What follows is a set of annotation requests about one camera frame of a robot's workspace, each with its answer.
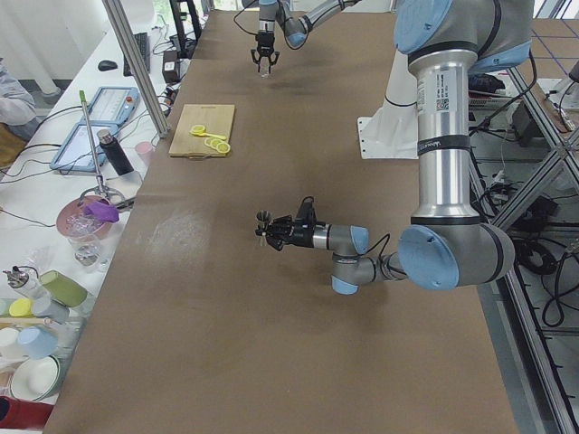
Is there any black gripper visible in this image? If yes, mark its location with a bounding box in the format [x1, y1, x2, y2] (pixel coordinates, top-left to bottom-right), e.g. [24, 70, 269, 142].
[250, 31, 280, 71]
[266, 196, 327, 251]

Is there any clear glass shaker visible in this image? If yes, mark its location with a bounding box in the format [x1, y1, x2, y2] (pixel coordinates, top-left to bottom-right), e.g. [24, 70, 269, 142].
[258, 58, 271, 79]

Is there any steel measuring jigger cup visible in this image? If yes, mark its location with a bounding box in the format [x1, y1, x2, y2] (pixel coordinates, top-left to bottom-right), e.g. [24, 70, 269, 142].
[255, 210, 271, 246]

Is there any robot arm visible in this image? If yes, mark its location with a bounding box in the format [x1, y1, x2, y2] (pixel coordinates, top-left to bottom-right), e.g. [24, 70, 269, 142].
[255, 1, 533, 295]
[251, 0, 357, 77]

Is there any pink cup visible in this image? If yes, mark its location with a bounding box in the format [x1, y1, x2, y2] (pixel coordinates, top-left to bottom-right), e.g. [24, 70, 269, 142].
[135, 141, 155, 165]

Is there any green cup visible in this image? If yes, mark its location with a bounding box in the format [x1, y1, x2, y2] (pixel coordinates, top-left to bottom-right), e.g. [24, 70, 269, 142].
[40, 270, 88, 307]

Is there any light blue cup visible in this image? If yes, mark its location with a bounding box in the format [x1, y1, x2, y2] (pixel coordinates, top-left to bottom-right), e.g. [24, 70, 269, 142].
[17, 326, 58, 359]

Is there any yellow cup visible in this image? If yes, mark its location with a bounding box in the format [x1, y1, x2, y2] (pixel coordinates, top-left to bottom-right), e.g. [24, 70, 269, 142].
[8, 298, 34, 318]

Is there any white cup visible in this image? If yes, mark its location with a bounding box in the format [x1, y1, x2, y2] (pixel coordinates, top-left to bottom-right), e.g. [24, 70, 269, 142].
[0, 327, 23, 359]

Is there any bamboo cutting board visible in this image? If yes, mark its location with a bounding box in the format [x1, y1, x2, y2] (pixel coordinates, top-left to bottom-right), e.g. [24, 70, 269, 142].
[168, 104, 235, 159]

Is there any black keyboard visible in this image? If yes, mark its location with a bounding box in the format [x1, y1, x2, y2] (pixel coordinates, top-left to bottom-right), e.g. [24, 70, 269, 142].
[122, 32, 151, 77]

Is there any black computer mouse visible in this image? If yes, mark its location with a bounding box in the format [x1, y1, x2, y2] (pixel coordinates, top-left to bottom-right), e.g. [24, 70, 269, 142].
[97, 60, 118, 71]

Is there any blue teach pendant far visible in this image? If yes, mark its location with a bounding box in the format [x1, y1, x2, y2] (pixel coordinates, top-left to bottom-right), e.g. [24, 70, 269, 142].
[89, 87, 139, 127]

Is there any blue teach pendant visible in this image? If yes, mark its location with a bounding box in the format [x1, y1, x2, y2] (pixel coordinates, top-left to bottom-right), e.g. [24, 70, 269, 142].
[89, 87, 139, 127]
[50, 122, 119, 174]

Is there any purple cloth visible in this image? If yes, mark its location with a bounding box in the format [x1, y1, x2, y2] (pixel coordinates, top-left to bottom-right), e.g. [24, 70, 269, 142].
[83, 201, 119, 222]

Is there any black steel thermos bottle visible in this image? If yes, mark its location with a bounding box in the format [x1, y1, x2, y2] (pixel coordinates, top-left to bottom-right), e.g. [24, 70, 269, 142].
[97, 128, 134, 176]

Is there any metal reacher grabber pole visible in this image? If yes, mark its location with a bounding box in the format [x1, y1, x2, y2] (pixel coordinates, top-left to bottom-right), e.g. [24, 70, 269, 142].
[79, 90, 126, 207]

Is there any pink bowl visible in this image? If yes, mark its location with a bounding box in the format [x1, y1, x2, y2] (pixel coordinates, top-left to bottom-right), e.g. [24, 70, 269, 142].
[56, 195, 119, 240]

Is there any blue teach pendant near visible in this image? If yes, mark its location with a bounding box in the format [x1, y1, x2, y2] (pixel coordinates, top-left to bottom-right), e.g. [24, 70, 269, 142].
[50, 122, 119, 174]

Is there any person in grey jacket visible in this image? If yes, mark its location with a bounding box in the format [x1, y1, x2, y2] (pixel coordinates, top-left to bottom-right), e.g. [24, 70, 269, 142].
[1, 59, 39, 141]

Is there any black power box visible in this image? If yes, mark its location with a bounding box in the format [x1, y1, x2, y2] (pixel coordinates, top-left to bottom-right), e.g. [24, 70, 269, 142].
[512, 102, 544, 147]

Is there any glass oil dispenser bottle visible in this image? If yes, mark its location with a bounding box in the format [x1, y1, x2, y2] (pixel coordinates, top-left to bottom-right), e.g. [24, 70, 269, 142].
[4, 266, 50, 300]

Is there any white bowl green rim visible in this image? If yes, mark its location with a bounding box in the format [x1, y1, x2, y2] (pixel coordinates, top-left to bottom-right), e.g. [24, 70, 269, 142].
[9, 356, 61, 401]

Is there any red object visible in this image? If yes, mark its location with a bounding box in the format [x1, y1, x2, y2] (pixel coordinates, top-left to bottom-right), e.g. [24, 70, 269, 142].
[1, 396, 54, 430]

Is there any aluminium frame post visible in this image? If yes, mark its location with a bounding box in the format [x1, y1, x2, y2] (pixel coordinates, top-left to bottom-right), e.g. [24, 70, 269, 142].
[102, 0, 169, 138]

